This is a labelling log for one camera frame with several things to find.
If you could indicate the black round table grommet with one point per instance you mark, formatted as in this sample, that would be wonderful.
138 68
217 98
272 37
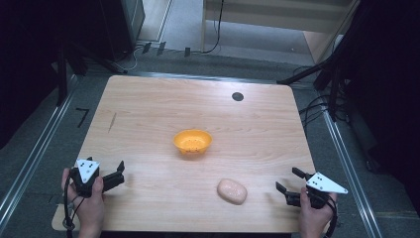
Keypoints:
237 96

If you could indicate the light wooden frame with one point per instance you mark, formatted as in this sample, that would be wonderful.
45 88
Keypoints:
264 20

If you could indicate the orange plastic bowl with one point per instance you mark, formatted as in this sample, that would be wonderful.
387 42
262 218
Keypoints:
192 141

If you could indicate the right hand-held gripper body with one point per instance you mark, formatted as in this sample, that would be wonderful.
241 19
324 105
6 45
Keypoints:
322 188

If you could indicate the metal floor rail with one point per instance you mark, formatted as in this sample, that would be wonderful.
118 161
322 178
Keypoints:
204 77
36 152
350 172

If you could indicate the black tape mark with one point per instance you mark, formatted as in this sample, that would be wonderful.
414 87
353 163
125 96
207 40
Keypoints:
82 117

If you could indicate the person's left hand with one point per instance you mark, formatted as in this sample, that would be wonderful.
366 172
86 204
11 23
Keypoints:
89 208

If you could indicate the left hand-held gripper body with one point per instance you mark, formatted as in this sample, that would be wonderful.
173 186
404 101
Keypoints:
86 172

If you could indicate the black metal stand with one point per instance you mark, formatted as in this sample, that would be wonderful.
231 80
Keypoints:
333 89
61 76

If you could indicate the pink oval bread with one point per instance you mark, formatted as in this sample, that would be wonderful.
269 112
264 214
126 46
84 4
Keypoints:
232 191

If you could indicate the person's right hand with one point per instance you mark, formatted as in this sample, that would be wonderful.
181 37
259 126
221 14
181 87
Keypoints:
313 218

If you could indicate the dark cabinet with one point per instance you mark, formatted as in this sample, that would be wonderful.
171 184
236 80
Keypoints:
127 26

